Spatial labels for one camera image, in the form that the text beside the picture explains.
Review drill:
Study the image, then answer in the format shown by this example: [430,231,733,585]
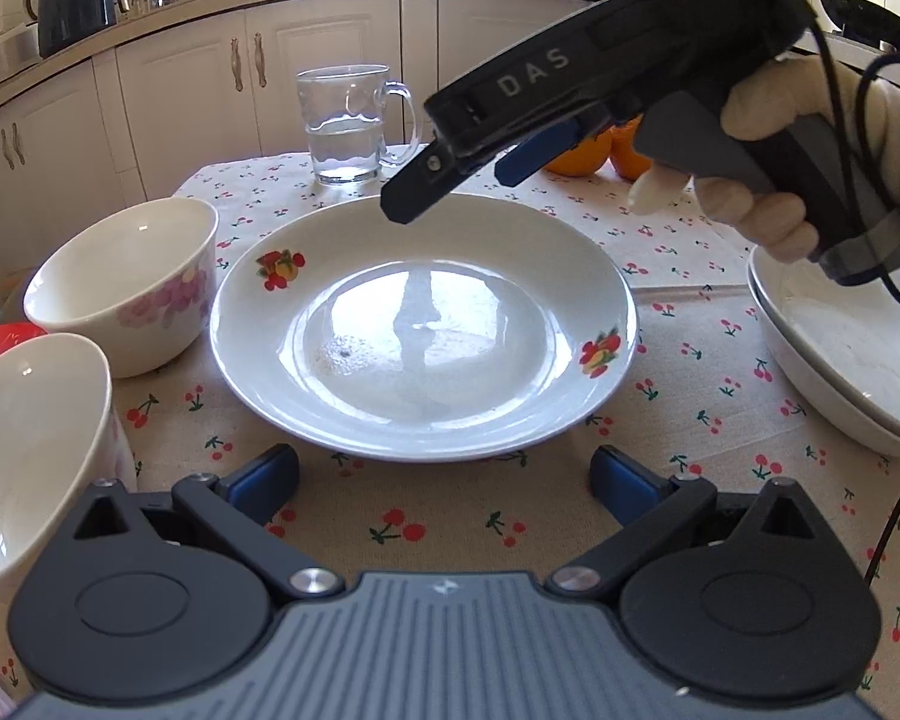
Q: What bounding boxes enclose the white fruit-pattern plate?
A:
[209,195,639,463]

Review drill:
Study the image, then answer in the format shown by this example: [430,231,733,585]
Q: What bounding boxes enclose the white bowl pink flowers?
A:
[23,197,219,379]

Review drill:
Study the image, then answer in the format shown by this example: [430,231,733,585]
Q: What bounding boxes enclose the white kitchen cabinets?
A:
[0,0,592,283]

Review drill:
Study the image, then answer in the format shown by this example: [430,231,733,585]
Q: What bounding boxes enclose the gloved right hand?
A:
[629,55,900,263]

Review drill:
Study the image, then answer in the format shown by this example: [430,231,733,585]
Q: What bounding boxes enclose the orange with leaf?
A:
[544,128,614,177]

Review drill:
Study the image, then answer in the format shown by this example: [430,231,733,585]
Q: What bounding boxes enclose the glass mug with water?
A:
[295,64,419,185]

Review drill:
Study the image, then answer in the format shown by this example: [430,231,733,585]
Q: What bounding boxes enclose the orange without leaf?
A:
[610,117,653,182]

